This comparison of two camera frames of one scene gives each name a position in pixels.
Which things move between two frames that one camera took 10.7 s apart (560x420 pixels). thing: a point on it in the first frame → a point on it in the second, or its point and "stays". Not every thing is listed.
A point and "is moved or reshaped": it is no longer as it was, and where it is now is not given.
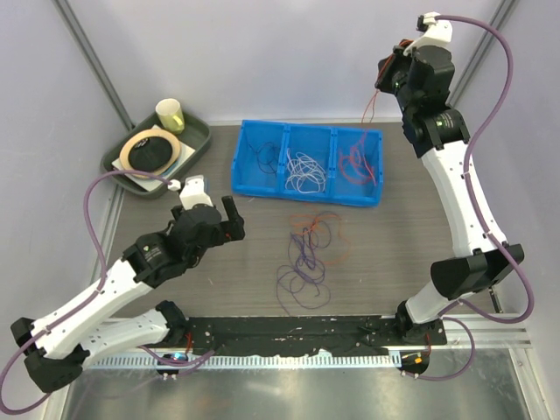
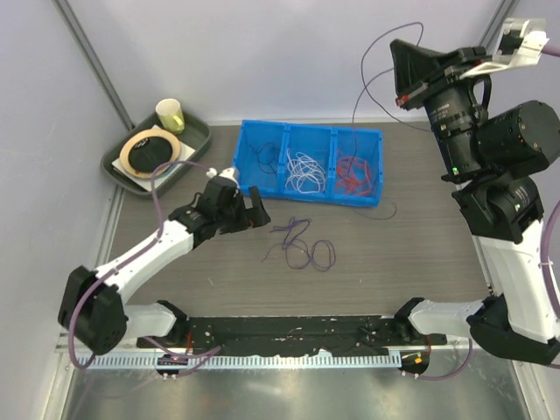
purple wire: [267, 157] stays
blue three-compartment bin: [332, 163] stays
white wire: [305, 174] stays
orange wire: [353, 168] is moved or reshaped
